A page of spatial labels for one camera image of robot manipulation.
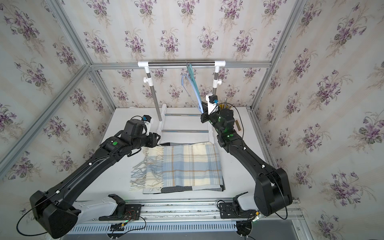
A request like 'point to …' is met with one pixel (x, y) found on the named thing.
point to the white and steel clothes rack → (161, 111)
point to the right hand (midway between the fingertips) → (202, 102)
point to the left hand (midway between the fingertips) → (159, 137)
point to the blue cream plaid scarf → (193, 164)
